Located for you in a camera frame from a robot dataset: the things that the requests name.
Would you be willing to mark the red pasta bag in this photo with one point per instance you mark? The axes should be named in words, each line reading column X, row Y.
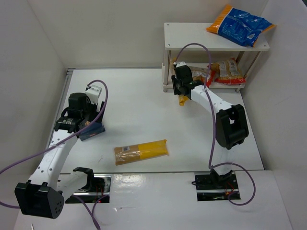
column 203, row 74
column 227, row 72

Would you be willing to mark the blue orange pasta bag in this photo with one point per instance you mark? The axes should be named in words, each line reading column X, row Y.
column 239, row 26

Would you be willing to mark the red pasta bag left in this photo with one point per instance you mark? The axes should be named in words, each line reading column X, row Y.
column 203, row 74

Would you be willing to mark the metal table edge rail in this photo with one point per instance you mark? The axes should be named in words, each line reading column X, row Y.
column 61, row 103

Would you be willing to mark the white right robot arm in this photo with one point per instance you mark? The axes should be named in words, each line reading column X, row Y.
column 229, row 121

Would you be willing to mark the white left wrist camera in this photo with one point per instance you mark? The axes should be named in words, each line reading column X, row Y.
column 93, row 92

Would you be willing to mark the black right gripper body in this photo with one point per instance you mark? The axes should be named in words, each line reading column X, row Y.
column 180, row 86

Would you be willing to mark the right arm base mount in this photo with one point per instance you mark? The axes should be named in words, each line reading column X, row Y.
column 208, row 189

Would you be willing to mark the yellow spaghetti pack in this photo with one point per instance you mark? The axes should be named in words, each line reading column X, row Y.
column 181, row 98
column 139, row 152

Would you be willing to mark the red pasta bag right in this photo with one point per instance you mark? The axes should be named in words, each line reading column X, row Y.
column 227, row 72

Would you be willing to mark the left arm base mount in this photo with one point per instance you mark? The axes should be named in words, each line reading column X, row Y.
column 88, row 187

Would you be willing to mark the white two-tier shelf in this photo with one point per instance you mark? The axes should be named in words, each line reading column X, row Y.
column 177, row 35

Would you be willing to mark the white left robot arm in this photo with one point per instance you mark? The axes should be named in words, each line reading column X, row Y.
column 43, row 195

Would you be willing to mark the yellow spaghetti pack on table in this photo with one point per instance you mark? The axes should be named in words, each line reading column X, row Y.
column 139, row 152

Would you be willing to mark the blue Barilla pasta box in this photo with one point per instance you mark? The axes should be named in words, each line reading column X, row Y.
column 92, row 131

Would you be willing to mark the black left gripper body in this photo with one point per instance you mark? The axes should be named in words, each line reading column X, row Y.
column 101, row 113

